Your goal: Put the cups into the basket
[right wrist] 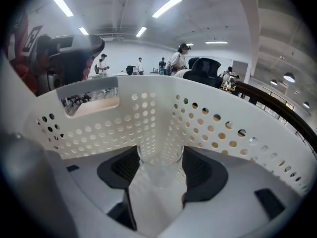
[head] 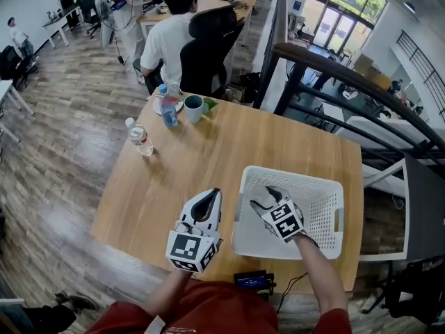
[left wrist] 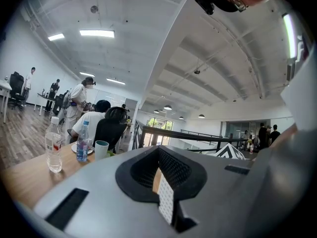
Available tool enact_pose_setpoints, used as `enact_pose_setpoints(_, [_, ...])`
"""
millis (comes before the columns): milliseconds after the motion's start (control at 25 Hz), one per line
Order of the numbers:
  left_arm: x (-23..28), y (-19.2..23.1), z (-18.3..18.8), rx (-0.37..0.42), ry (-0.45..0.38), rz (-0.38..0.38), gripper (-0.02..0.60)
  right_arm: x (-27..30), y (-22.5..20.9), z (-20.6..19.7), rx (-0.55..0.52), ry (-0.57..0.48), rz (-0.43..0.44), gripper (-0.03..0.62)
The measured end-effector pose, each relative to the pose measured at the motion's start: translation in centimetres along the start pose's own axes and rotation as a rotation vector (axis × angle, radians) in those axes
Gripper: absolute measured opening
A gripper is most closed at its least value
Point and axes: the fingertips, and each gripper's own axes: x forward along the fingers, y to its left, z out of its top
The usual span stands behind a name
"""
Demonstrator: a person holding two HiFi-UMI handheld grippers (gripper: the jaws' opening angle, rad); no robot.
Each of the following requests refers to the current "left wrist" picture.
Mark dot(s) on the black stair railing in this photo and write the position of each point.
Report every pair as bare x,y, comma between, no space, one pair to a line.
173,135

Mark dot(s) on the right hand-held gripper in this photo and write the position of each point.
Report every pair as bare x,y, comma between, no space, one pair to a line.
230,152

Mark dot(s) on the silver kettle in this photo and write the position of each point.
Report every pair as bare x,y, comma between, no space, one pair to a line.
44,92

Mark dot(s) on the glass entrance doors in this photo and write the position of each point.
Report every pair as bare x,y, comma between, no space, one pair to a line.
158,130

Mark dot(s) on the white desk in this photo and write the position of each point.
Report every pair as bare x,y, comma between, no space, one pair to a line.
5,88
45,98

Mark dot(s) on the white ceiling pipe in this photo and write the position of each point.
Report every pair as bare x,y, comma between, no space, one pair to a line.
300,48

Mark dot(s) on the black balcony railing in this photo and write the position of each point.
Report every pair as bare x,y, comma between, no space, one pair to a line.
200,133

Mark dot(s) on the white plate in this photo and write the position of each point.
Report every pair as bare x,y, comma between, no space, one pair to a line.
74,149

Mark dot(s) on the long ceiling tube light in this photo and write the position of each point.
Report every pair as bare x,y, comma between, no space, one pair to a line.
289,36

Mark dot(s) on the rectangular ceiling light panel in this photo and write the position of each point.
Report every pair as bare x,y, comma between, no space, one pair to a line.
115,81
56,37
87,74
97,33

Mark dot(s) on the black mesh office chair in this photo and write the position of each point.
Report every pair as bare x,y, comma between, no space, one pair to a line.
111,130

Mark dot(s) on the blue label water bottle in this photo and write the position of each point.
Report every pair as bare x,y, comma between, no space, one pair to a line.
83,142

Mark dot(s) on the clear water bottle red label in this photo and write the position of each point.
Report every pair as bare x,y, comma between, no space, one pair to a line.
53,145

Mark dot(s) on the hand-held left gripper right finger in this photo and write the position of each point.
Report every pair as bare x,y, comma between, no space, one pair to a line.
218,190

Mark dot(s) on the round ceiling detector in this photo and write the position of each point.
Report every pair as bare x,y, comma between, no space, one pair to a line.
94,9

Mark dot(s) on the pale teal mug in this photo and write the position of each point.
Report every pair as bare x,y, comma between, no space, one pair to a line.
101,150

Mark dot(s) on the green leaf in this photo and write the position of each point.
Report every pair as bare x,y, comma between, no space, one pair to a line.
110,154

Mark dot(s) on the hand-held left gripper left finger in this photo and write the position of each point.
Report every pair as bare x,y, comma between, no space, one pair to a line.
99,195

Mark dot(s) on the black ceiling camera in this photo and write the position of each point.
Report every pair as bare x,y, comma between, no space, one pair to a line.
196,71

